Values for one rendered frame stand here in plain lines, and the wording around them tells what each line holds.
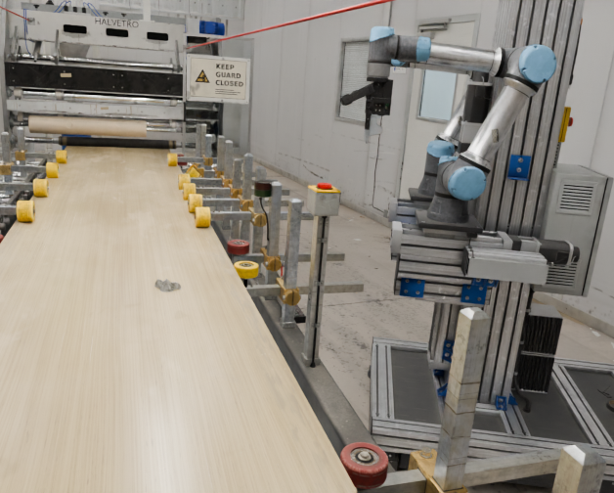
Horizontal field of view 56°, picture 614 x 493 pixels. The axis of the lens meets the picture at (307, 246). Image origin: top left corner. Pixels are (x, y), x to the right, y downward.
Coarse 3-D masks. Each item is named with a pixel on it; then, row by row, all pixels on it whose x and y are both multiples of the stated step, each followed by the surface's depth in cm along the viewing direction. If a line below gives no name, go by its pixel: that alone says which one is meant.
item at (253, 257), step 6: (282, 252) 218; (300, 252) 219; (306, 252) 220; (330, 252) 222; (336, 252) 223; (342, 252) 223; (234, 258) 210; (240, 258) 210; (246, 258) 211; (252, 258) 212; (258, 258) 213; (282, 258) 215; (300, 258) 218; (306, 258) 218; (330, 258) 221; (336, 258) 222; (342, 258) 223
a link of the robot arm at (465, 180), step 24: (528, 48) 180; (528, 72) 179; (552, 72) 179; (504, 96) 185; (528, 96) 185; (504, 120) 186; (480, 144) 189; (456, 168) 192; (480, 168) 188; (456, 192) 191; (480, 192) 190
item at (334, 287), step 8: (248, 288) 188; (256, 288) 189; (264, 288) 189; (272, 288) 190; (280, 288) 191; (304, 288) 194; (328, 288) 196; (336, 288) 197; (344, 288) 198; (352, 288) 199; (360, 288) 200
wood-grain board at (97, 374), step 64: (64, 192) 273; (128, 192) 283; (0, 256) 179; (64, 256) 183; (128, 256) 188; (192, 256) 193; (0, 320) 136; (64, 320) 139; (128, 320) 141; (192, 320) 144; (256, 320) 147; (0, 384) 110; (64, 384) 111; (128, 384) 113; (192, 384) 114; (256, 384) 116; (0, 448) 92; (64, 448) 93; (128, 448) 94; (192, 448) 95; (256, 448) 96; (320, 448) 98
